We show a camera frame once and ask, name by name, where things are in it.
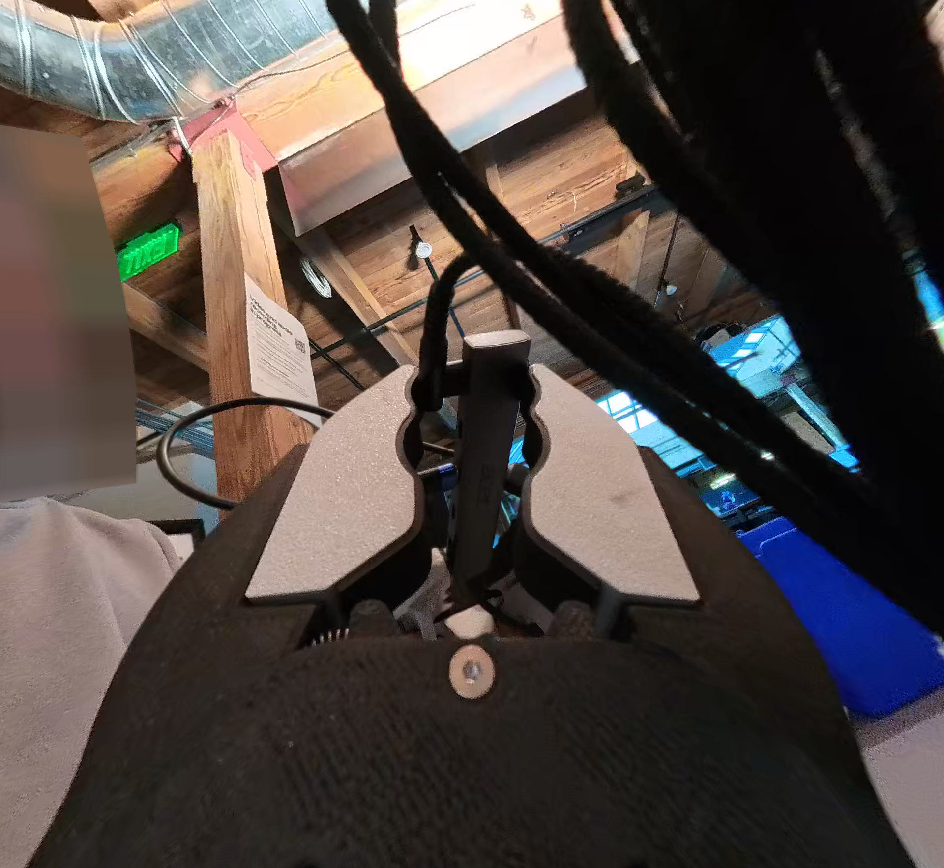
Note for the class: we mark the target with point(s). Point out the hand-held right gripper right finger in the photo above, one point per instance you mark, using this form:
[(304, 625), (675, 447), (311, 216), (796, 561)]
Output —
[(612, 514)]

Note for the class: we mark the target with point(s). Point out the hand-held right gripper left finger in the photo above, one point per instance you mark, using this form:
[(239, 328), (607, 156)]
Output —
[(346, 506)]

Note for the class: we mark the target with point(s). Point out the black adapter block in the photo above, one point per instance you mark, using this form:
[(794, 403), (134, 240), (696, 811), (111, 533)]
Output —
[(483, 455)]

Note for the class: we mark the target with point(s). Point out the blue storage bin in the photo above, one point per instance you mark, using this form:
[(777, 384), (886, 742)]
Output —
[(848, 624)]

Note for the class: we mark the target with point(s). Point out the white paper notice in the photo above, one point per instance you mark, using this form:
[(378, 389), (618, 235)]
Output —
[(280, 351)]

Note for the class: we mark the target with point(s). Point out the ceiling spot lamp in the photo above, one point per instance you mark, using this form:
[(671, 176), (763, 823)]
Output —
[(424, 248)]

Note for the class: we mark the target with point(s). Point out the green exit sign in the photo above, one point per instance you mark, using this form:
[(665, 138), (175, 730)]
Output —
[(147, 252)]

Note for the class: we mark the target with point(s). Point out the person's grey sweatshirt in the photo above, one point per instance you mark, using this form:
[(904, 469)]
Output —
[(59, 661)]

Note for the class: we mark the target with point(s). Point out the black picture frame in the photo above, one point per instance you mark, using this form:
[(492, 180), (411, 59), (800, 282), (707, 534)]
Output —
[(184, 525)]

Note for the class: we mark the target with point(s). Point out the wooden post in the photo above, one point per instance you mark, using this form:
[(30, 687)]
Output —
[(228, 292)]

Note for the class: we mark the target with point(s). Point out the rectangular sheet metal duct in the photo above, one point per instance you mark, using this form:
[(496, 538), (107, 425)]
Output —
[(442, 108)]

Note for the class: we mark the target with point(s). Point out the silver ceiling duct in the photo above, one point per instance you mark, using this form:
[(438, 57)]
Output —
[(184, 20)]

